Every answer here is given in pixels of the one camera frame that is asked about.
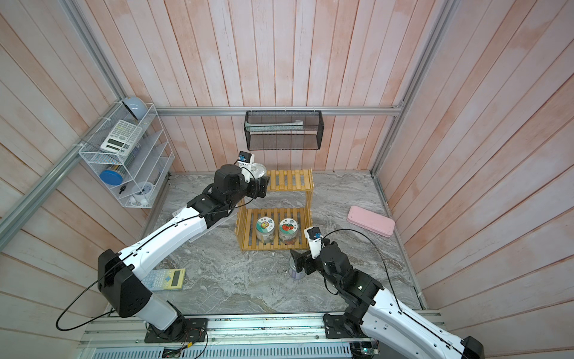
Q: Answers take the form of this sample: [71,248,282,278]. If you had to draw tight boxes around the silver tin can purple label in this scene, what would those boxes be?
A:
[288,258,306,280]

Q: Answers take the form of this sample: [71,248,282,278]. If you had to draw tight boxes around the glass jar tomato lid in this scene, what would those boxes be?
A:
[278,218,299,245]

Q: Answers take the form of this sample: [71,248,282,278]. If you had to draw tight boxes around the glass jar sunflower lid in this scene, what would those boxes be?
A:
[255,216,276,244]

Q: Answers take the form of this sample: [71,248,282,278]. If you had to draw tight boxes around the bamboo two-tier shelf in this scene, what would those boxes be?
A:
[235,169,315,251]

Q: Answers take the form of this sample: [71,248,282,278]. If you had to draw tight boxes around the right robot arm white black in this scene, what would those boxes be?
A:
[290,243,485,358]

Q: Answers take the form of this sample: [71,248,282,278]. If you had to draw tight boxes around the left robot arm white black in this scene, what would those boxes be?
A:
[97,162,270,342]

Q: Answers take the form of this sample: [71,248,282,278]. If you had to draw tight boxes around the Loewe magazine book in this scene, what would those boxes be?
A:
[171,207,209,245]

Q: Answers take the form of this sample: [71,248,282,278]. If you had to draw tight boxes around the papers in mesh basket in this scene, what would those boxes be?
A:
[245,121,304,133]

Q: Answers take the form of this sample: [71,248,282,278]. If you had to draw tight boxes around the pink plastic case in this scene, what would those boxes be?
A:
[347,206,396,238]

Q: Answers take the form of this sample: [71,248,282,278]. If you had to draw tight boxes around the white cup in rack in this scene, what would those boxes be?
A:
[129,182,154,206]

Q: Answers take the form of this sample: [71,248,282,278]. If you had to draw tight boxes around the yellow green calculator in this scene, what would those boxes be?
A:
[141,269,186,292]

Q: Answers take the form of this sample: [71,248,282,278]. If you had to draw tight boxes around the white desk calculator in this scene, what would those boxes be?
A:
[100,120,143,157]

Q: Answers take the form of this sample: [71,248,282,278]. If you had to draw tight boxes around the light blue round gadget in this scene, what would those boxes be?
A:
[121,97,148,121]

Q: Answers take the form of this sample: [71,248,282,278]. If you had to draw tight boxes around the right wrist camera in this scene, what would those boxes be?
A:
[303,227,323,260]

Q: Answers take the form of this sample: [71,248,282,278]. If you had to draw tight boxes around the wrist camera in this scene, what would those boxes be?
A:
[303,227,323,260]
[236,151,255,170]

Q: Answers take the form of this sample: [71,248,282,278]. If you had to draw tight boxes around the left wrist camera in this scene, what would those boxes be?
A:
[236,151,255,170]

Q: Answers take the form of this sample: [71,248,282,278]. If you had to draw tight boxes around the black mesh wall basket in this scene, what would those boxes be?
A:
[244,110,324,151]

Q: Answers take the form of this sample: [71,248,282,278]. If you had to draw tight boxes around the white wire wall rack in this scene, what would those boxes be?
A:
[79,102,175,209]

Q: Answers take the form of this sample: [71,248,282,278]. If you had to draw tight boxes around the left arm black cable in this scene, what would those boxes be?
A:
[55,197,243,332]

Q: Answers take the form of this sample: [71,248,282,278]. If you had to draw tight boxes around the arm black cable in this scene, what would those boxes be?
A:
[55,197,243,332]
[321,227,467,359]

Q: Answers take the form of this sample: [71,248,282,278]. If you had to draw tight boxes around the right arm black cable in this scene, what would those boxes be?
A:
[321,227,467,359]

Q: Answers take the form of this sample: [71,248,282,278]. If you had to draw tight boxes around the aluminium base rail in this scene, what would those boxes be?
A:
[79,313,381,358]

